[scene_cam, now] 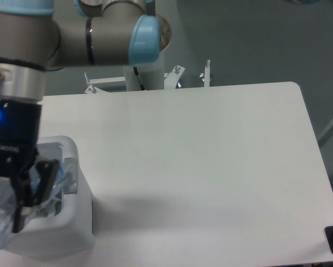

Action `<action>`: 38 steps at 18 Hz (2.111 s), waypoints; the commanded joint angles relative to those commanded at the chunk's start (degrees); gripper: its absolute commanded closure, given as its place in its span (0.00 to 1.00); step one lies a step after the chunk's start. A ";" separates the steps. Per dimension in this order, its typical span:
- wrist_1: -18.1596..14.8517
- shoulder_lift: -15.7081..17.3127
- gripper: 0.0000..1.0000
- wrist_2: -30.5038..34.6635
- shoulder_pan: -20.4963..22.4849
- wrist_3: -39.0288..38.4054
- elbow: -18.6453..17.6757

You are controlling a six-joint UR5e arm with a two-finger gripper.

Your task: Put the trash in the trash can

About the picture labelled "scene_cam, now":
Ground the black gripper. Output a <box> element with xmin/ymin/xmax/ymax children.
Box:
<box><xmin>0</xmin><ymin>73</ymin><xmax>60</xmax><ymax>233</ymax></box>

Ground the clear plastic bottle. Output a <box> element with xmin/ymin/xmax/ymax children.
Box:
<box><xmin>0</xmin><ymin>167</ymin><xmax>77</xmax><ymax>250</ymax></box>

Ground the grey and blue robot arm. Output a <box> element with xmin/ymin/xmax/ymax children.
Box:
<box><xmin>0</xmin><ymin>1</ymin><xmax>161</xmax><ymax>233</ymax></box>

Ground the trash inside the can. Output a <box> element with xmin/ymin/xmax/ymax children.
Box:
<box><xmin>36</xmin><ymin>192</ymin><xmax>62</xmax><ymax>218</ymax></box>

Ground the white plastic trash can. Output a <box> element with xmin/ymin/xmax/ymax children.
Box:
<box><xmin>4</xmin><ymin>136</ymin><xmax>95</xmax><ymax>258</ymax></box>

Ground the black cable on pedestal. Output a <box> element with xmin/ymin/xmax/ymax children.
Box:
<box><xmin>132</xmin><ymin>66</ymin><xmax>145</xmax><ymax>91</ymax></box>

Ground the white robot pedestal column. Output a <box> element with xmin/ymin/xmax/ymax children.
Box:
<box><xmin>123</xmin><ymin>13</ymin><xmax>173</xmax><ymax>91</ymax></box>

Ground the white metal base frame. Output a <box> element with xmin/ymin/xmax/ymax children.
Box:
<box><xmin>84</xmin><ymin>58</ymin><xmax>213</xmax><ymax>94</ymax></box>

